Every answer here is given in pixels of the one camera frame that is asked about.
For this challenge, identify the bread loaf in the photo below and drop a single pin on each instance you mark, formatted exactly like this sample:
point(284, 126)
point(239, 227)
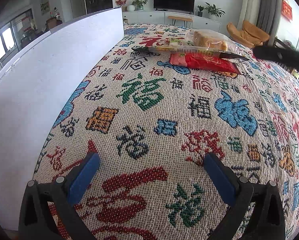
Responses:
point(209, 41)

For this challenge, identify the white standing air conditioner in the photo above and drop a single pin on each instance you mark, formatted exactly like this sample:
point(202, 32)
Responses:
point(248, 5)

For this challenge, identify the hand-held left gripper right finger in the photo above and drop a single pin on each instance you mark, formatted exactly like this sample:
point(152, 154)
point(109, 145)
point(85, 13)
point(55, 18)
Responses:
point(219, 177)

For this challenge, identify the white door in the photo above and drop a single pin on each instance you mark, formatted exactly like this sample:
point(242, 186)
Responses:
point(77, 1)

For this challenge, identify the orange lounge chair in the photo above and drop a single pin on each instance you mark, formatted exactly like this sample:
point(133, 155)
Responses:
point(252, 33)

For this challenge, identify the red snack packet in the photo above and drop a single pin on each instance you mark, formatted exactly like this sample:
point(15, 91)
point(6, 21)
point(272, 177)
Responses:
point(204, 63)

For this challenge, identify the wooden bench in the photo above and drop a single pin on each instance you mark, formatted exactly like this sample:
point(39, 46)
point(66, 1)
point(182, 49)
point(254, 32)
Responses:
point(180, 18)

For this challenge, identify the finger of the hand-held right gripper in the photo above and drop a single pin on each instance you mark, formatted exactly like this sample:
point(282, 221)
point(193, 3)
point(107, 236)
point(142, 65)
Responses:
point(277, 54)

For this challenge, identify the large plant white pot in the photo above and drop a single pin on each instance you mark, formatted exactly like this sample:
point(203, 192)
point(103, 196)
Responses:
point(213, 11)

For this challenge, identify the black television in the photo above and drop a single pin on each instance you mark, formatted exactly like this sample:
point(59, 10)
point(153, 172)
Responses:
point(174, 0)

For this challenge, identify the small potted plant dark pot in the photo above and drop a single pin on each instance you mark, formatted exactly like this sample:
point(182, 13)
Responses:
point(200, 11)

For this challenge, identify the white round vase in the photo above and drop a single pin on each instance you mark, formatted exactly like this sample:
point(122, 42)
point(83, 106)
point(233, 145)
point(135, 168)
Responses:
point(131, 8)

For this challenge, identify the window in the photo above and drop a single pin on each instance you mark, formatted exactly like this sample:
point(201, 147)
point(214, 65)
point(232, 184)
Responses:
point(7, 40)

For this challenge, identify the printed woven blanket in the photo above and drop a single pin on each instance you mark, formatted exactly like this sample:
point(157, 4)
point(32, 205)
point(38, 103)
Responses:
point(164, 110)

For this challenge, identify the white television cabinet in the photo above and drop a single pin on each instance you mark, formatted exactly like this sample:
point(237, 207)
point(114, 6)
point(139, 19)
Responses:
point(152, 17)

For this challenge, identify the red wall hanging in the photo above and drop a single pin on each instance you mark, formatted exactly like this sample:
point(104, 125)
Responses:
point(287, 10)

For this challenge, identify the cardboard box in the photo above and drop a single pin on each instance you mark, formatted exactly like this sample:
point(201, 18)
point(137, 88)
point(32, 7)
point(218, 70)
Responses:
point(125, 21)

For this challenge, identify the red flower plant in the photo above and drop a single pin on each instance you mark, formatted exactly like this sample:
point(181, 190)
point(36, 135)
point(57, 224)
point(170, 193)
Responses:
point(120, 2)

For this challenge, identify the long snack packet black ends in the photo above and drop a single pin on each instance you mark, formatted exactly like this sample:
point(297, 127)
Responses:
point(189, 51)

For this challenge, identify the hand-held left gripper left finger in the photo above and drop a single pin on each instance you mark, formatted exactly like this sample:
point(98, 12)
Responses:
point(84, 175)

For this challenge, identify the grey curtain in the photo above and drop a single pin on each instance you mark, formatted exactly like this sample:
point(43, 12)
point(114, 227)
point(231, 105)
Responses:
point(267, 5)

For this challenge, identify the green potted plant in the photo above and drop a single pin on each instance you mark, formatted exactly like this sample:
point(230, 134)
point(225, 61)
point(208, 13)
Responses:
point(139, 3)

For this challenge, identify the wall picture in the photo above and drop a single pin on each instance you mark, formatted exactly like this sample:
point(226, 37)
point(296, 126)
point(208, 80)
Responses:
point(45, 5)

